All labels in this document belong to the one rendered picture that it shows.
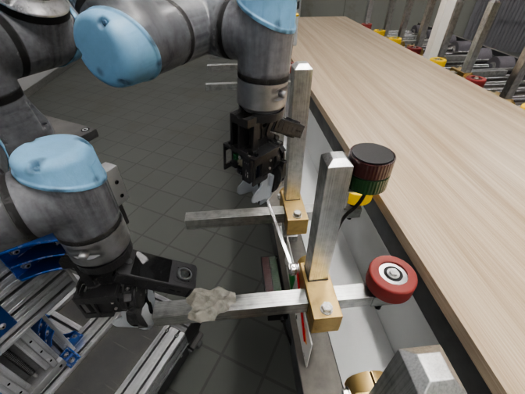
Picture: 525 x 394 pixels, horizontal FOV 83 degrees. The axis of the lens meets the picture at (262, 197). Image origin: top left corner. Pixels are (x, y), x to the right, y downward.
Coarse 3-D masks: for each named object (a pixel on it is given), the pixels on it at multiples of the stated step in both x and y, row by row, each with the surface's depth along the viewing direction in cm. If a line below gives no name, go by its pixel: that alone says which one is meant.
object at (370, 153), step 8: (360, 144) 41; (368, 144) 41; (376, 144) 41; (352, 152) 39; (360, 152) 39; (368, 152) 39; (376, 152) 39; (384, 152) 39; (392, 152) 39; (360, 160) 38; (368, 160) 38; (376, 160) 38; (384, 160) 38; (392, 160) 38; (360, 200) 44; (352, 208) 45; (344, 216) 47
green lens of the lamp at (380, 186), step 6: (354, 180) 40; (360, 180) 39; (384, 180) 39; (354, 186) 40; (360, 186) 40; (366, 186) 39; (372, 186) 39; (378, 186) 39; (384, 186) 40; (360, 192) 40; (366, 192) 40; (372, 192) 40; (378, 192) 40
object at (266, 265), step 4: (264, 260) 78; (268, 260) 78; (264, 264) 77; (268, 264) 77; (264, 268) 76; (268, 268) 76; (264, 272) 75; (268, 272) 75; (264, 276) 74; (268, 276) 74; (268, 280) 74; (268, 284) 73; (272, 284) 73; (268, 288) 72; (272, 288) 72
